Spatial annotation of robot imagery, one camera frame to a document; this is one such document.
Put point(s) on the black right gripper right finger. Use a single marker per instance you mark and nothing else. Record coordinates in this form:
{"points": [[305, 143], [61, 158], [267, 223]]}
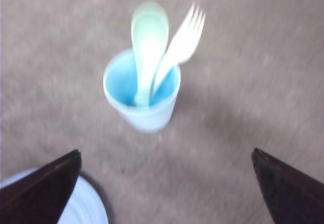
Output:
{"points": [[290, 195]]}

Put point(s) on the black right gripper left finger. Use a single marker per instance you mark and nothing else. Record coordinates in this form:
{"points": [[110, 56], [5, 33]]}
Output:
{"points": [[41, 196]]}

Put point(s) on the light blue plastic cup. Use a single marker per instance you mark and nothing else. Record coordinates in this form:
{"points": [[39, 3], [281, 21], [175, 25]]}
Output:
{"points": [[120, 88]]}

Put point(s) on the white plastic fork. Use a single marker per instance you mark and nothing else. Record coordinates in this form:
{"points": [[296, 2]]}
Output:
{"points": [[182, 45]]}

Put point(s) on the mint green plastic spoon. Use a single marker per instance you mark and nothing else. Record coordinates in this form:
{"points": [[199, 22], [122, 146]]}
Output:
{"points": [[149, 35]]}

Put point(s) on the blue plastic plate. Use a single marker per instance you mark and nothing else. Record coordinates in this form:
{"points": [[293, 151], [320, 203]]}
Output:
{"points": [[85, 205]]}

